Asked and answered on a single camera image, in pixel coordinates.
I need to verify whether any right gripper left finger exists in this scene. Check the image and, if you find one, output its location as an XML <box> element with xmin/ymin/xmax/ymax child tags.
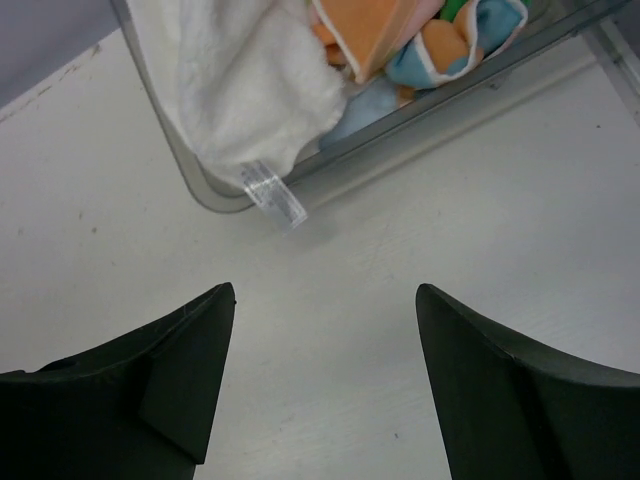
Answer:
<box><xmin>1</xmin><ymin>283</ymin><xmax>236</xmax><ymax>479</ymax></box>

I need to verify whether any clear grey plastic bin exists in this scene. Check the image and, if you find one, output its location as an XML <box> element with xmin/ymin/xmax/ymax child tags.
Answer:
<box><xmin>109</xmin><ymin>0</ymin><xmax>636</xmax><ymax>215</ymax></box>

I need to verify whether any green towel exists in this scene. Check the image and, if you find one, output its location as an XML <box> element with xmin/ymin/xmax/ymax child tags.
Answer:
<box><xmin>438</xmin><ymin>0</ymin><xmax>468</xmax><ymax>22</ymax></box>

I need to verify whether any white towel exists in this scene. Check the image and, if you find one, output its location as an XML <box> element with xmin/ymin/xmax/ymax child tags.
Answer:
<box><xmin>127</xmin><ymin>1</ymin><xmax>346</xmax><ymax>231</ymax></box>

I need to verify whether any light blue towel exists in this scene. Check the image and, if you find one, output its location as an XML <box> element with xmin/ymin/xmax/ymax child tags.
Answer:
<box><xmin>319</xmin><ymin>76</ymin><xmax>398</xmax><ymax>150</ymax></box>

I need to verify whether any aluminium mounting rail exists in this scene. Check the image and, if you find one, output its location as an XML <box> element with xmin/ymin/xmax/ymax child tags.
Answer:
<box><xmin>584</xmin><ymin>19</ymin><xmax>639</xmax><ymax>123</ymax></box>

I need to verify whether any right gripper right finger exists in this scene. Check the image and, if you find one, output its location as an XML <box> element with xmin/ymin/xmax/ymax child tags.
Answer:
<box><xmin>416</xmin><ymin>284</ymin><xmax>639</xmax><ymax>479</ymax></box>

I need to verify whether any orange patterned towel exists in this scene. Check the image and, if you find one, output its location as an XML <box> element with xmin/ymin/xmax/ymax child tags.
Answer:
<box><xmin>308</xmin><ymin>0</ymin><xmax>529</xmax><ymax>90</ymax></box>

